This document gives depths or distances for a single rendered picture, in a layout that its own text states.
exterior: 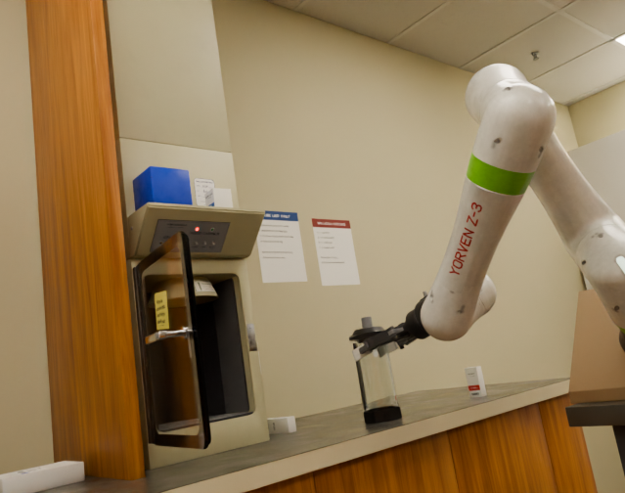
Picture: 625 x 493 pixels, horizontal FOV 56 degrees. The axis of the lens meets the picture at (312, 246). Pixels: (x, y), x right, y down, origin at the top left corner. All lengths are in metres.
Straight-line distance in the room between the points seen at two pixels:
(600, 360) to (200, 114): 1.15
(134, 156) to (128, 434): 0.65
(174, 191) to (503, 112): 0.74
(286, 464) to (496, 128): 0.73
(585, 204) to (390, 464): 0.71
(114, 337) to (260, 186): 1.11
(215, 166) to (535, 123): 0.87
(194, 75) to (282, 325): 0.94
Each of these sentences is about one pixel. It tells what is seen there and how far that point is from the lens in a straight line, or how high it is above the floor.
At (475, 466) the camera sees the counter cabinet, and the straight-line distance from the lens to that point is 1.69.
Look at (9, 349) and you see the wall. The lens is 1.76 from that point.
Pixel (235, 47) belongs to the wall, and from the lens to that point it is 2.47.
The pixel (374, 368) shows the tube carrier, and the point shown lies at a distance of 1.55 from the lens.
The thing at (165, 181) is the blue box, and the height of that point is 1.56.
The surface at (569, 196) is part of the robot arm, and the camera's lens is 1.34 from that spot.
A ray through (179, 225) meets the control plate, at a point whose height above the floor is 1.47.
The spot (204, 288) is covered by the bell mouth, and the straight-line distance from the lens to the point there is 1.52.
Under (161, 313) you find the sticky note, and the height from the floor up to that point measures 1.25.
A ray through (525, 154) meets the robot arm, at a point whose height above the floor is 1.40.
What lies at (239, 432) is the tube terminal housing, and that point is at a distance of 1.50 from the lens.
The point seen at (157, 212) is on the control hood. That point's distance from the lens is 1.36.
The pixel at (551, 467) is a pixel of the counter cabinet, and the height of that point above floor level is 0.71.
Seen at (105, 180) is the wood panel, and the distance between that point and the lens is 1.36.
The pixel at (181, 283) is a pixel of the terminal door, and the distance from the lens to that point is 1.13.
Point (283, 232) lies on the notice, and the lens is 2.24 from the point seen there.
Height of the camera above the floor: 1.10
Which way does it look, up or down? 11 degrees up
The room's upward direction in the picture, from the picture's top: 9 degrees counter-clockwise
